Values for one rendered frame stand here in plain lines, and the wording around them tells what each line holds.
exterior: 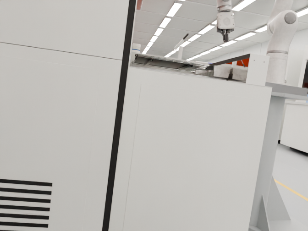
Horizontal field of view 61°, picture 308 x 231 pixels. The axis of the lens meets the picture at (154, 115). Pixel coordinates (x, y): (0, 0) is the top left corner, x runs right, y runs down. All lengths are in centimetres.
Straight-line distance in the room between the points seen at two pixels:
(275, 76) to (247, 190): 72
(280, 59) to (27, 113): 136
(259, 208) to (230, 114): 78
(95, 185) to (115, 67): 40
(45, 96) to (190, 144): 60
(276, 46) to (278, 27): 10
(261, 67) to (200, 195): 63
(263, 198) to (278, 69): 76
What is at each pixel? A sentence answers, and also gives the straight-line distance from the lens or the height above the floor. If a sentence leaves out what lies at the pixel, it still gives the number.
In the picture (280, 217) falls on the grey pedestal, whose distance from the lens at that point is 199.
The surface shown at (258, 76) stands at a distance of 127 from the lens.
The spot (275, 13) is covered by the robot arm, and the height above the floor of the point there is 130.
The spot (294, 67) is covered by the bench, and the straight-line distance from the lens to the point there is 622.
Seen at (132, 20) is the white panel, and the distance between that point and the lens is 88.
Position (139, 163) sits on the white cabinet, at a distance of 110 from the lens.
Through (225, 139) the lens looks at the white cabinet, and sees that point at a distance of 116.
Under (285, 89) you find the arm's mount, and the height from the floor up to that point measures 84.
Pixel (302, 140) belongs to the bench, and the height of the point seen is 26.
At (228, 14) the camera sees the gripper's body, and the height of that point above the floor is 125.
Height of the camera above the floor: 73
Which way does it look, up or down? 5 degrees down
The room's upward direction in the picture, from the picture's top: 7 degrees clockwise
